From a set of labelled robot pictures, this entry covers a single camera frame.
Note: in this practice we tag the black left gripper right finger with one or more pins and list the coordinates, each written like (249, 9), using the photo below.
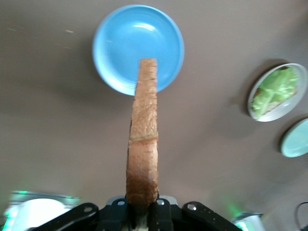
(192, 216)

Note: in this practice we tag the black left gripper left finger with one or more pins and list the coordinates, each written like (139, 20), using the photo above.
(81, 217)

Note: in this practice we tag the brown bread slice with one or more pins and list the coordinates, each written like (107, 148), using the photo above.
(272, 106)
(144, 132)

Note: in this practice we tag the green lettuce leaf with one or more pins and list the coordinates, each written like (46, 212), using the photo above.
(276, 89)

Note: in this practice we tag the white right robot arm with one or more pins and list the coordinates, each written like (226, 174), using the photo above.
(250, 222)

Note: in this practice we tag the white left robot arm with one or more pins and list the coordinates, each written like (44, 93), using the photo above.
(36, 214)

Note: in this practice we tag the mint green plate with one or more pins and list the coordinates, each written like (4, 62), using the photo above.
(297, 140)

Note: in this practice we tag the beige plate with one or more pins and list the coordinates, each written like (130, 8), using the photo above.
(288, 106)

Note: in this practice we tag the blue plate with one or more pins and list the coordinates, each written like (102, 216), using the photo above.
(125, 43)

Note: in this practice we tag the brown table cloth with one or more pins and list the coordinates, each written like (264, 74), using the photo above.
(60, 132)

